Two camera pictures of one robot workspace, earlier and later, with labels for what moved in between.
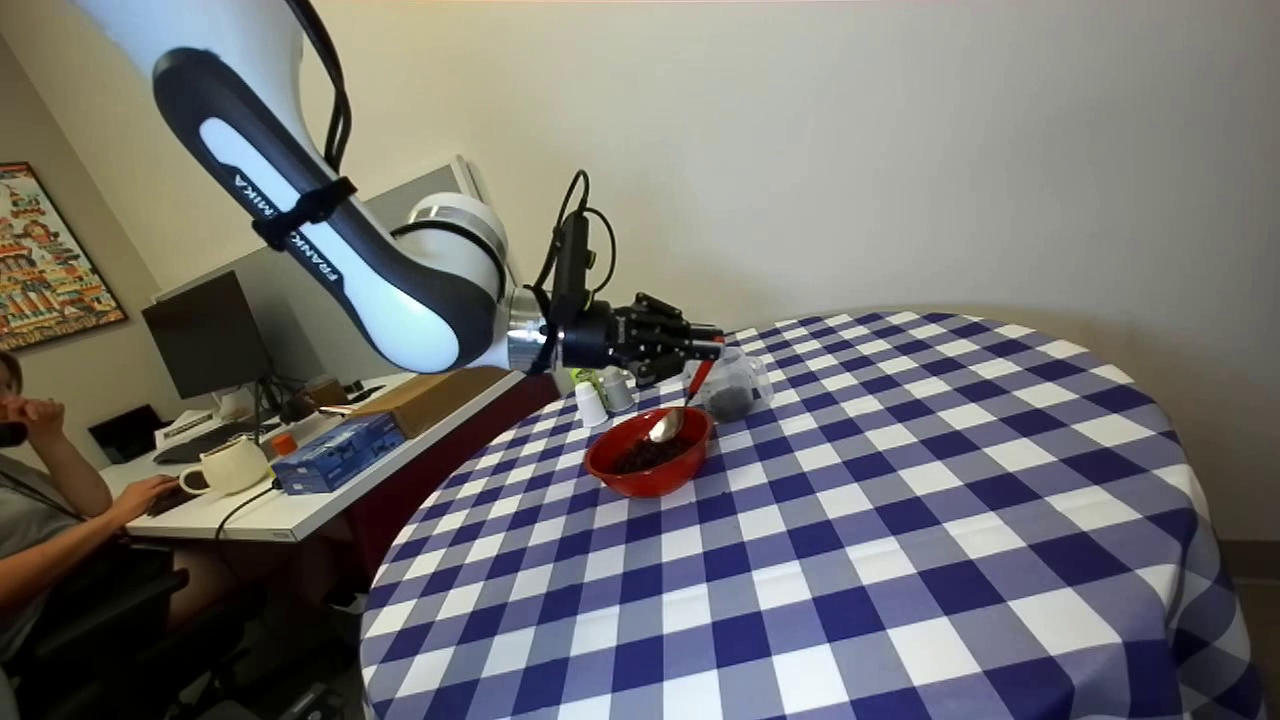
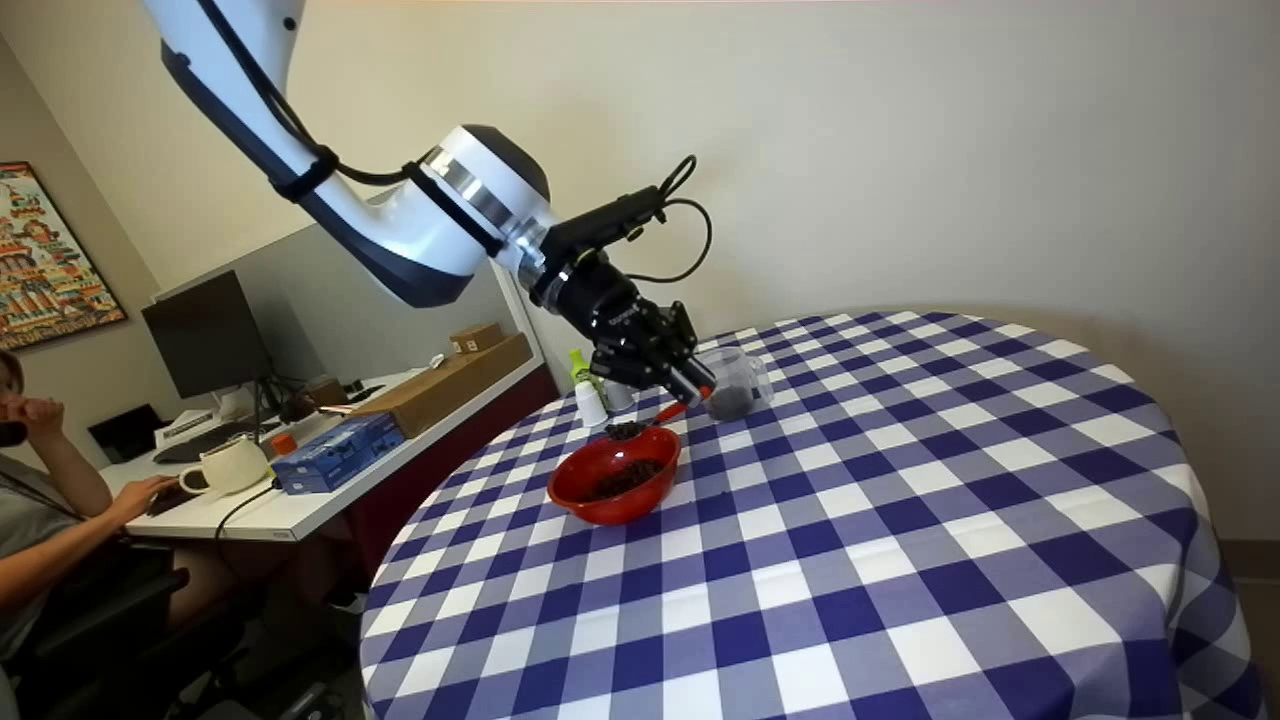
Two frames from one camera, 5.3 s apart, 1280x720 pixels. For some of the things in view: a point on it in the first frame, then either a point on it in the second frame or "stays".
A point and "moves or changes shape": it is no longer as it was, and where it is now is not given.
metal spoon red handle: [661, 431] moves or changes shape
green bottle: [590, 404] stays
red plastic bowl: [650, 449] moves or changes shape
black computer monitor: [205, 337] stays
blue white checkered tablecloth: [927, 519] stays
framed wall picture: [55, 286] stays
